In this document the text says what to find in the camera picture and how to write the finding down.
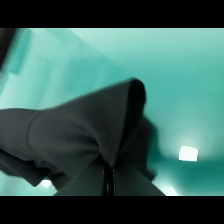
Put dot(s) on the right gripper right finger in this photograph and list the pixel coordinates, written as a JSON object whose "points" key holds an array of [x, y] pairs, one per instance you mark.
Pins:
{"points": [[133, 185]]}

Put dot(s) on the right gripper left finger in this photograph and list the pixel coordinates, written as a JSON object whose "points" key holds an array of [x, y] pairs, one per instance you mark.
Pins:
{"points": [[87, 184]]}

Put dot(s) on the black T-shirt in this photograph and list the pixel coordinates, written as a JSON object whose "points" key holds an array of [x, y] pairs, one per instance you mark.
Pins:
{"points": [[73, 130]]}

